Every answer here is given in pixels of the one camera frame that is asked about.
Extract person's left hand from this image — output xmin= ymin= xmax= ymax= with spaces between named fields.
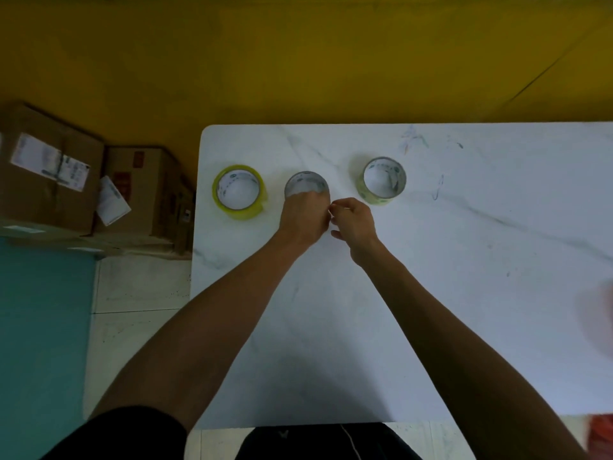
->
xmin=277 ymin=189 xmax=332 ymax=250

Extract person's black shorts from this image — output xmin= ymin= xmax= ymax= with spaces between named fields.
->
xmin=234 ymin=422 xmax=423 ymax=460

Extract clear tape roll grey core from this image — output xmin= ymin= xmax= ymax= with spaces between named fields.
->
xmin=284 ymin=171 xmax=331 ymax=202

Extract white shipping label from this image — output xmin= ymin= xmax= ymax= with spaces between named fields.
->
xmin=10 ymin=133 xmax=91 ymax=192

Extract thin white cord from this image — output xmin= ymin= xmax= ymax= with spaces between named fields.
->
xmin=340 ymin=424 xmax=361 ymax=460

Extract person's left forearm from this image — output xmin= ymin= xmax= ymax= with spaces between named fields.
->
xmin=91 ymin=232 xmax=314 ymax=432

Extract person's right forearm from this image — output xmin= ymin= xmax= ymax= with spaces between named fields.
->
xmin=352 ymin=240 xmax=591 ymax=460

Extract loose white paper label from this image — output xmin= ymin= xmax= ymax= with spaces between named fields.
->
xmin=95 ymin=175 xmax=132 ymax=227

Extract teal floor mat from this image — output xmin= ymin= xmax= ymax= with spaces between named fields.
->
xmin=0 ymin=236 xmax=100 ymax=460

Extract thin pale yellow tape roll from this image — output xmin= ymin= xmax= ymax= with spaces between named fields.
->
xmin=357 ymin=157 xmax=408 ymax=206

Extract thick yellow tape roll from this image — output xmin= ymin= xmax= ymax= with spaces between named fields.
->
xmin=212 ymin=165 xmax=268 ymax=221

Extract person's black sleeve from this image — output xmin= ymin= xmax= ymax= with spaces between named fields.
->
xmin=40 ymin=405 xmax=189 ymax=460

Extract red object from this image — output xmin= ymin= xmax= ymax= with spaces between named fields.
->
xmin=587 ymin=415 xmax=613 ymax=460

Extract large brown cardboard box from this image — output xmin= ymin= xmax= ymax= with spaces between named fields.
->
xmin=0 ymin=101 xmax=105 ymax=235

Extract brown cardboard box red label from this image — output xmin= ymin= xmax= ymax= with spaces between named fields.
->
xmin=92 ymin=145 xmax=196 ymax=257

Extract person's right hand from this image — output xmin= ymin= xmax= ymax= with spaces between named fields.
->
xmin=329 ymin=197 xmax=385 ymax=267

